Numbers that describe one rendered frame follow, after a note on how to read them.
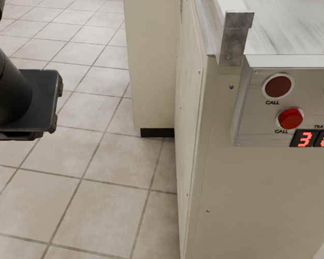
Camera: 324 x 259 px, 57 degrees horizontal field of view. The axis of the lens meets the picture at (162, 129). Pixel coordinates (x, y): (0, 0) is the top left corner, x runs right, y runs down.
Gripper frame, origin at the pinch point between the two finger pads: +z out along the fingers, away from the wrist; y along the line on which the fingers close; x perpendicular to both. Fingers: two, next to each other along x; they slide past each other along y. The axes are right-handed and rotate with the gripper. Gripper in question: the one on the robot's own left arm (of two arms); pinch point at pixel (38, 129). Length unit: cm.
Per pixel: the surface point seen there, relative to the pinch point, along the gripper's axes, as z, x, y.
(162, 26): 53, -59, -16
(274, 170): 17.3, 1.1, -35.9
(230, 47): -6.5, -7.9, -23.3
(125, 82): 128, -77, 6
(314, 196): 24, 5, -46
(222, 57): -5.4, -7.3, -22.5
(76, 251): 78, 17, 14
